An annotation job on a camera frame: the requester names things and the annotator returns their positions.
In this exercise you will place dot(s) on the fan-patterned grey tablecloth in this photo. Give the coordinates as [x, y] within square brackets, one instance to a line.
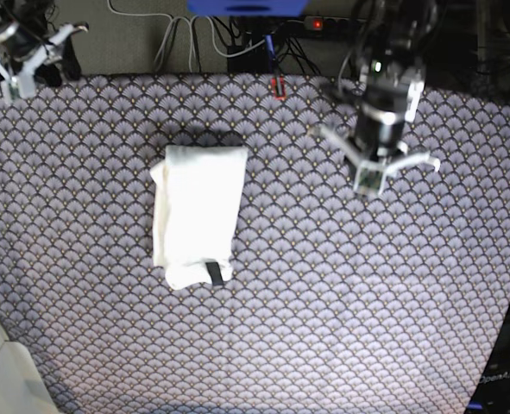
[337, 303]

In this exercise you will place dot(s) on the white printed T-shirt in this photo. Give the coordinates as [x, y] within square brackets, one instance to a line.
[198, 191]

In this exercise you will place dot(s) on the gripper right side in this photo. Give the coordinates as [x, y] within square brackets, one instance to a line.
[34, 52]

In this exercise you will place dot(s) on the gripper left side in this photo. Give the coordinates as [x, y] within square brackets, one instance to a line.
[378, 133]

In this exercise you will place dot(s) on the black power strip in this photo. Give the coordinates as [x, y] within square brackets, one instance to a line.
[326, 24]

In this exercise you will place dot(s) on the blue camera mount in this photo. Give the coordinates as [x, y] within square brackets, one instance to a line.
[247, 7]

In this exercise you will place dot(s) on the red table clamp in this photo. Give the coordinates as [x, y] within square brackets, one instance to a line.
[278, 87]

